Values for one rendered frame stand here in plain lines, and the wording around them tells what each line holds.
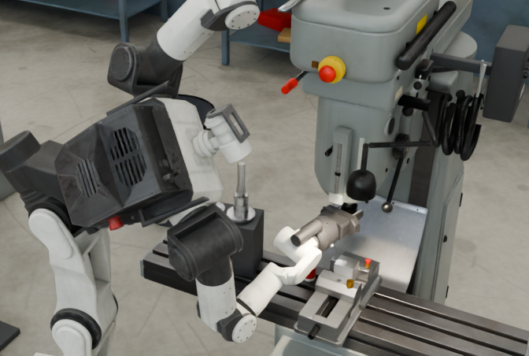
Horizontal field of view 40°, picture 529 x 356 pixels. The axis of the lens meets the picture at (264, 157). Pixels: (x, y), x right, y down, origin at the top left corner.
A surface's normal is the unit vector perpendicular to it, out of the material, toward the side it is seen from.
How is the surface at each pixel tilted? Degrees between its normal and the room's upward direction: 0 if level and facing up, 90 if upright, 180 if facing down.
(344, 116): 90
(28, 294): 0
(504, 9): 90
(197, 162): 58
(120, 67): 70
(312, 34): 90
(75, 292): 90
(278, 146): 0
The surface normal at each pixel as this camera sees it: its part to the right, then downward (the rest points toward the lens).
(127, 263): 0.02, -0.87
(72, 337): -0.22, 0.48
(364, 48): -0.43, 0.44
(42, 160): 0.24, -0.82
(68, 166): -0.64, 0.11
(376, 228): -0.38, -0.01
